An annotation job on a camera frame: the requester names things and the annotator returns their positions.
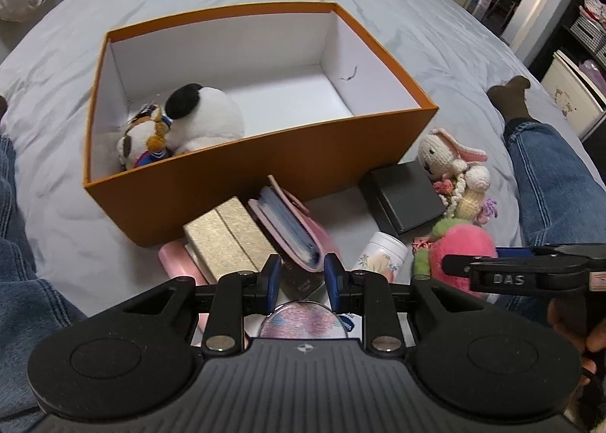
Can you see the small sailor dog plush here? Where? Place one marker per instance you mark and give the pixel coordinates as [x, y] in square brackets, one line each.
[137, 139]

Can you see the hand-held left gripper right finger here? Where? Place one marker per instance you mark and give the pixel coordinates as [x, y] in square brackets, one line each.
[334, 284]

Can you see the crochet rabbit doll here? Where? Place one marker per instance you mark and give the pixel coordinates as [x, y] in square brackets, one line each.
[440, 153]

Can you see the gold glitter box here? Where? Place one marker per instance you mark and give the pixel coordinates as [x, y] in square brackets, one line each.
[222, 234]

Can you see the person's right brown sock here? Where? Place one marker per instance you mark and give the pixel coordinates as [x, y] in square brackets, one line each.
[509, 99]

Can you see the person's right leg in jeans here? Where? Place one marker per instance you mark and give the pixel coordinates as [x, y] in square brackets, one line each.
[549, 177]

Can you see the person's leg in jeans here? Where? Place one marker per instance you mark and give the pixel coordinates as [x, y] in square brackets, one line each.
[549, 177]
[28, 272]

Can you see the gingham storage basket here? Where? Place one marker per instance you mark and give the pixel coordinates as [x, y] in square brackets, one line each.
[589, 33]

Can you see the black and white panda plush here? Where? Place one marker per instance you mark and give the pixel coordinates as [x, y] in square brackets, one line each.
[213, 115]

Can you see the white floral cup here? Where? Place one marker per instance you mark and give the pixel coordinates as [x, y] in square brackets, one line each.
[383, 253]

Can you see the white drawer cabinet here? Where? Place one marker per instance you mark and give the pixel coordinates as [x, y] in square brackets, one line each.
[573, 92]

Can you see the dark grey box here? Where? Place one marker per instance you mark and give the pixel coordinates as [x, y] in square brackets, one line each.
[407, 198]

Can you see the person's left leg in jeans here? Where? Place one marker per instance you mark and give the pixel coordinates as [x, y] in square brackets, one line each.
[28, 272]

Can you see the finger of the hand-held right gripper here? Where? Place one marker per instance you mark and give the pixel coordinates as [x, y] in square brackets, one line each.
[457, 267]
[516, 252]

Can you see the pink fluffy plush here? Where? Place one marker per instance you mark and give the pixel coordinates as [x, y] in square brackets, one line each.
[459, 239]

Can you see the pink tube case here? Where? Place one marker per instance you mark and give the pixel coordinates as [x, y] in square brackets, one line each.
[180, 260]

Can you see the orange cardboard box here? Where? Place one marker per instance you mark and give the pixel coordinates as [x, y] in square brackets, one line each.
[284, 163]

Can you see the person's left brown sock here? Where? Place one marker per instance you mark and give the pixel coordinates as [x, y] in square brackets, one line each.
[2, 106]

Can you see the person's brown sock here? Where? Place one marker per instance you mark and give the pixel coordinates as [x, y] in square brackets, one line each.
[2, 106]
[509, 99]

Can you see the pink card album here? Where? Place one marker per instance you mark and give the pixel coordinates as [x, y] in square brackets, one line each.
[284, 215]

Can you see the brown card box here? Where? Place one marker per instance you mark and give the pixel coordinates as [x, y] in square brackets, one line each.
[303, 284]

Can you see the person's right hand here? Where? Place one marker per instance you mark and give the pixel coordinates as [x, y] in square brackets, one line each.
[568, 319]

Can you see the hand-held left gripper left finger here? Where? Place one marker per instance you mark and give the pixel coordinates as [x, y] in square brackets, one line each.
[272, 281]

